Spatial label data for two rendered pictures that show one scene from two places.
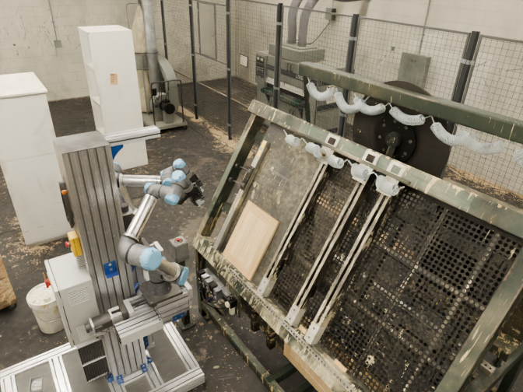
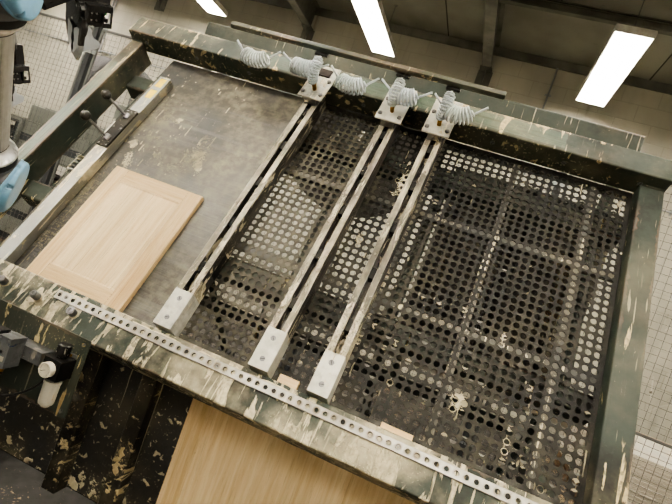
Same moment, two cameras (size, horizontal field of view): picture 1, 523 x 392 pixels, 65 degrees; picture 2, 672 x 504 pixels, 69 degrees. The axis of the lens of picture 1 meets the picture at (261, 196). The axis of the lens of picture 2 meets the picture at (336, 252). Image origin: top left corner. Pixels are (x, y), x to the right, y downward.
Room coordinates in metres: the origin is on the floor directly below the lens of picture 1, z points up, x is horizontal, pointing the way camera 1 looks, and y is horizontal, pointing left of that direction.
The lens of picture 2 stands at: (0.76, 0.58, 1.32)
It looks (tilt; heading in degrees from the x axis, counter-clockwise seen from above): 1 degrees down; 320
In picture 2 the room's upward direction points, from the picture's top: 20 degrees clockwise
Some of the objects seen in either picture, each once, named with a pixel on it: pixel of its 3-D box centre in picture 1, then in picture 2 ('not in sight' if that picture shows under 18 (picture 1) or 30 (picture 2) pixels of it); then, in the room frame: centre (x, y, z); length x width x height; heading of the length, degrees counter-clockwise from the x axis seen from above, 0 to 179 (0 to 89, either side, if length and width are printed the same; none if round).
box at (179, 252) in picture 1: (179, 250); not in sight; (2.68, 0.66, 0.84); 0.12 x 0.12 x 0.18; 37
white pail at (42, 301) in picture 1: (48, 303); not in sight; (2.63, 1.85, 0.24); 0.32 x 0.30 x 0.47; 35
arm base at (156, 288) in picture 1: (159, 281); not in sight; (2.01, 0.64, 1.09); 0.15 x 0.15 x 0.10
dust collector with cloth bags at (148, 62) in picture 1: (152, 68); not in sight; (8.01, 2.17, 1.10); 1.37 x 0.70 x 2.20; 35
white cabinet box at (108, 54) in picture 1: (115, 100); not in sight; (6.10, 2.28, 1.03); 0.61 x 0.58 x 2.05; 35
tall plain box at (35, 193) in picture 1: (29, 160); not in sight; (4.20, 2.66, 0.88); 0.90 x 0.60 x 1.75; 35
